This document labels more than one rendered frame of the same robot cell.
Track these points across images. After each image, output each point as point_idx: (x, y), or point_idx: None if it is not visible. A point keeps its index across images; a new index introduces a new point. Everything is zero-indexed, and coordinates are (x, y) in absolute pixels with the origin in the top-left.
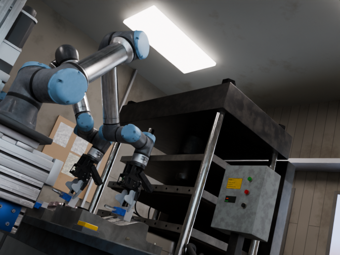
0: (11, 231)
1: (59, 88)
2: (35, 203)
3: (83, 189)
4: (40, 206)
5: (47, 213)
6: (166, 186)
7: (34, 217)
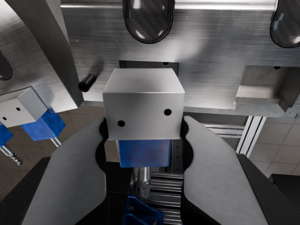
0: None
1: None
2: (59, 131)
3: (248, 160)
4: (46, 111)
5: (76, 87)
6: None
7: (100, 106)
